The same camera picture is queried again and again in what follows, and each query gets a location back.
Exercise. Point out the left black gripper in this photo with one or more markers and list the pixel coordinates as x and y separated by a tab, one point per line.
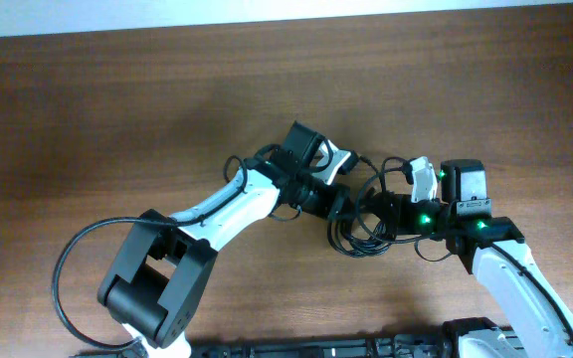
328	207

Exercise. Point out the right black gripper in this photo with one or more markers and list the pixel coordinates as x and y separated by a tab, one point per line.
397	221

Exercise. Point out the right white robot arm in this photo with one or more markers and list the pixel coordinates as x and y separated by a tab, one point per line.
450	203

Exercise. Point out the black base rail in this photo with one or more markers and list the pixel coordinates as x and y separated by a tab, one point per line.
424	346

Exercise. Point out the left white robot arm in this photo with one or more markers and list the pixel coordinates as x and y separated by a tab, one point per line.
156	281

